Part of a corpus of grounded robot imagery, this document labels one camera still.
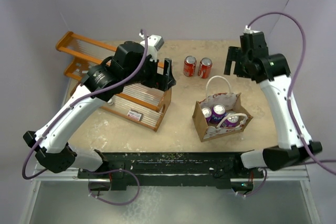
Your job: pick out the canvas tote bag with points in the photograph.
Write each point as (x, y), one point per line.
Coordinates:
(231, 101)

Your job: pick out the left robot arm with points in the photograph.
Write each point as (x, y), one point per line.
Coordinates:
(50, 143)

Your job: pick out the red cola can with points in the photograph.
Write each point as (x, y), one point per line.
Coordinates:
(205, 67)
(189, 67)

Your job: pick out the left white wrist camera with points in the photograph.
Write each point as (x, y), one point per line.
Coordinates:
(155, 42)

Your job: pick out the small red white box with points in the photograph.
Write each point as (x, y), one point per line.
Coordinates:
(135, 115)

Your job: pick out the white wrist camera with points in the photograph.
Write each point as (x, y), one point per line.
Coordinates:
(248, 30)
(155, 42)

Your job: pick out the orange wooden shelf rack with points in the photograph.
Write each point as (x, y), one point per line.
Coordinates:
(97, 65)

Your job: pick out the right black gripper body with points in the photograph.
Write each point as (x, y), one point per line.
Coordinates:
(241, 67)

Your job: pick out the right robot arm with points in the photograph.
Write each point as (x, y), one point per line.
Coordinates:
(271, 72)

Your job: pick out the purple fanta can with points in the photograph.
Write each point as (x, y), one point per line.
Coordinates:
(218, 113)
(232, 121)
(207, 112)

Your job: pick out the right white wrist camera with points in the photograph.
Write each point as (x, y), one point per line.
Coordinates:
(248, 30)

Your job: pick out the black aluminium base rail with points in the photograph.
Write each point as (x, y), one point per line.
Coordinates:
(196, 169)

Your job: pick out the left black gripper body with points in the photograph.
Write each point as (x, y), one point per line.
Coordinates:
(152, 79)

